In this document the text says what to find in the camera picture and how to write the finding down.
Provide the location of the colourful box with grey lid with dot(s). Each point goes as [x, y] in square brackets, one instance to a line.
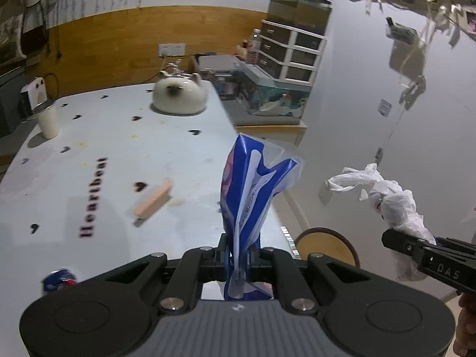
[223, 70]

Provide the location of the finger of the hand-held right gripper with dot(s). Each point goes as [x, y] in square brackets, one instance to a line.
[403, 243]

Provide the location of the white drawer unit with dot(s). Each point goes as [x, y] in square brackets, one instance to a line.
[293, 52]

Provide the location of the dark furniture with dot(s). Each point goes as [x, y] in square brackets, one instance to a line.
[9, 100]

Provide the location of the dark glass tank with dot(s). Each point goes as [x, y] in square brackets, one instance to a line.
[301, 11]

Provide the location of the cream cabinet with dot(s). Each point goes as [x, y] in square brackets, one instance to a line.
[275, 132]

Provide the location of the teal printed tank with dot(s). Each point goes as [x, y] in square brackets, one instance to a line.
[279, 95]

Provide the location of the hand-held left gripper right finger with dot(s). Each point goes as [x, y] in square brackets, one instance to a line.
[260, 264]

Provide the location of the white heart-print tablecloth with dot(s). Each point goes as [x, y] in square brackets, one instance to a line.
[111, 148]

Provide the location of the person's right hand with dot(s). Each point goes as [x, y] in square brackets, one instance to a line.
[466, 323]

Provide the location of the round wooden stool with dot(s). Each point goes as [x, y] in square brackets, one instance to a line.
[327, 247]

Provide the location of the blue and white plastic bag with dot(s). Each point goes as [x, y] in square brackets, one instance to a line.
[241, 200]

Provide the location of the white cup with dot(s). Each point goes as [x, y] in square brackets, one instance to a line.
[47, 121]

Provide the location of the white cat-shaped kettle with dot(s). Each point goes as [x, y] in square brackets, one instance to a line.
[178, 95]

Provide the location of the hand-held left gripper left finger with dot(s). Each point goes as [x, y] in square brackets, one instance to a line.
[227, 258]

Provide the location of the white wall socket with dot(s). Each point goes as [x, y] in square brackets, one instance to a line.
[171, 50]

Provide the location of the small white heater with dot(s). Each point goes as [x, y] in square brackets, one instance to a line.
[32, 95]

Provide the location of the wooden block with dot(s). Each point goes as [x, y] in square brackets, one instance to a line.
[154, 199]

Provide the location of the clear plastic bottle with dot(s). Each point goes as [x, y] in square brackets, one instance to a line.
[254, 46]

